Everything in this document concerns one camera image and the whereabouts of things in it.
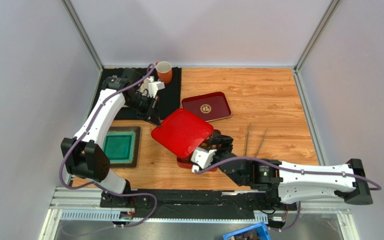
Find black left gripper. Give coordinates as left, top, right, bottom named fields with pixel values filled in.
left=125, top=93, right=162, bottom=128

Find red tin lid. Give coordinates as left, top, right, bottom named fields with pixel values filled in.
left=151, top=108, right=214, bottom=159

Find metal serving tongs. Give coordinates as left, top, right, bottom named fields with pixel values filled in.
left=243, top=123, right=269, bottom=158

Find red chocolate box with tray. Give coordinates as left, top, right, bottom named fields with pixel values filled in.
left=176, top=129, right=221, bottom=172

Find red chocolate serving tray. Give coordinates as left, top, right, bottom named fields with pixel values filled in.
left=181, top=91, right=232, bottom=122

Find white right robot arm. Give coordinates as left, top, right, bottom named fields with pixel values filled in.
left=190, top=131, right=373, bottom=205

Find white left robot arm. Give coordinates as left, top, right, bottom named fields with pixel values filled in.
left=59, top=63, right=165, bottom=197

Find orange mug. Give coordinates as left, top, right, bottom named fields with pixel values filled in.
left=155, top=61, right=173, bottom=84

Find turquoise glazed dark plate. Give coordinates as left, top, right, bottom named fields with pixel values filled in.
left=102, top=126, right=141, bottom=168

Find blue plastic bin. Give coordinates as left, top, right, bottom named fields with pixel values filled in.
left=222, top=222, right=272, bottom=240

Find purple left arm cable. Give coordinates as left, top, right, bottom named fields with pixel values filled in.
left=58, top=63, right=158, bottom=229

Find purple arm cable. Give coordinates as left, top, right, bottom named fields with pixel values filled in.
left=191, top=157, right=383, bottom=232
left=58, top=63, right=158, bottom=229

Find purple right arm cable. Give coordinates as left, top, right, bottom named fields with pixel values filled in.
left=191, top=157, right=383, bottom=232

